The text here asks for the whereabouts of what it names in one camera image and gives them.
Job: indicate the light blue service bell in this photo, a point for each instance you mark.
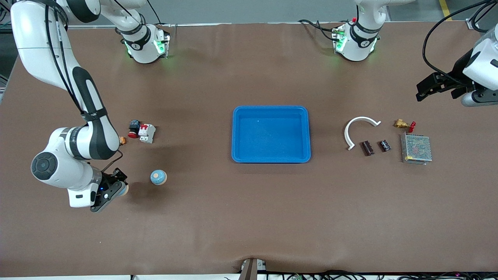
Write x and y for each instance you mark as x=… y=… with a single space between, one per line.
x=124 y=189
x=158 y=177

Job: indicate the short dark capacitor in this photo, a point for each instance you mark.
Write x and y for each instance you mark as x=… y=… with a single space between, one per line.
x=385 y=146

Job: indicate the long brown capacitor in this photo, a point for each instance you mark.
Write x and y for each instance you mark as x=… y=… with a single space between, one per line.
x=367 y=148

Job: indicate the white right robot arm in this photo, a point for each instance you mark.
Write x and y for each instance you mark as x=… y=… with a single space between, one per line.
x=27 y=42

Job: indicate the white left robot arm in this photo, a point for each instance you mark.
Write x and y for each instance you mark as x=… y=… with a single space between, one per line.
x=356 y=48

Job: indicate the red orange push button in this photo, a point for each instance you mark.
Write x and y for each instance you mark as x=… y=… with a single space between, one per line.
x=122 y=140

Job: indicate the white circuit breaker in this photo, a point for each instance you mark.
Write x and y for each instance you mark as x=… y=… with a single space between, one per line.
x=147 y=133

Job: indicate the metal mesh power supply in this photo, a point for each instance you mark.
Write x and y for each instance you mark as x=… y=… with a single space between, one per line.
x=416 y=147

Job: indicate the white curved plastic clamp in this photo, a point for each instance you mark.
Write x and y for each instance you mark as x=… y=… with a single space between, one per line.
x=346 y=132

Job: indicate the brown table mat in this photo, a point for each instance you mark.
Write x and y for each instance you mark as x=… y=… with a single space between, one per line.
x=249 y=214

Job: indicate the blue plastic tray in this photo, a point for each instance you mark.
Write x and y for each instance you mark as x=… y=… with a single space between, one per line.
x=272 y=132

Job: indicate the aluminium frame corner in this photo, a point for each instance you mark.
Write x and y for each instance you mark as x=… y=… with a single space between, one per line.
x=472 y=24

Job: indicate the red mushroom emergency stop switch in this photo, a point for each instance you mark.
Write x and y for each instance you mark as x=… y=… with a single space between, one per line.
x=134 y=125

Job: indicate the grey metal table bracket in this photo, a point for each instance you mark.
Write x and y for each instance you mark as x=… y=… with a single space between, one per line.
x=249 y=270

